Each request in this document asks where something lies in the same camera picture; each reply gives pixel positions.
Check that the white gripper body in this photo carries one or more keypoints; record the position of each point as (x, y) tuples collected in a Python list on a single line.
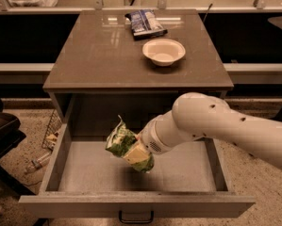
[(150, 139)]

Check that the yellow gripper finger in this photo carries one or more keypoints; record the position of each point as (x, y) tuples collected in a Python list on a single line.
[(136, 154)]

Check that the green jalapeno chip bag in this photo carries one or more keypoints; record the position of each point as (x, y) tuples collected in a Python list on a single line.
[(121, 140)]

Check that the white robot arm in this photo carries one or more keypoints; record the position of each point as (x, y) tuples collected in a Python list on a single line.
[(195, 115)]

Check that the open grey top drawer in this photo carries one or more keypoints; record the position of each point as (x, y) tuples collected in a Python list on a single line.
[(83, 180)]

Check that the grey cabinet with glossy top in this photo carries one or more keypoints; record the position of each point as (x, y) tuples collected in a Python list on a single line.
[(100, 54)]

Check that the blue chip bag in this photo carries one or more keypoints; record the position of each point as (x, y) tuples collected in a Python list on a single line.
[(144, 24)]

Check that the white paper bowl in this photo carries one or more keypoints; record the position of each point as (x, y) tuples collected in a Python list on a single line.
[(163, 52)]

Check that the clear plastic bottle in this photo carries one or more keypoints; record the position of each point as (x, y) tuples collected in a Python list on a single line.
[(38, 163)]

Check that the black chair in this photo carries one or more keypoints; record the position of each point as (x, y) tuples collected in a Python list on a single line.
[(10, 137)]

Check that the black drawer handle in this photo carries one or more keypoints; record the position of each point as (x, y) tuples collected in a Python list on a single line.
[(133, 218)]

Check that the wire mesh basket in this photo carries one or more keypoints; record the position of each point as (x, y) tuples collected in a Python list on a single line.
[(52, 131)]

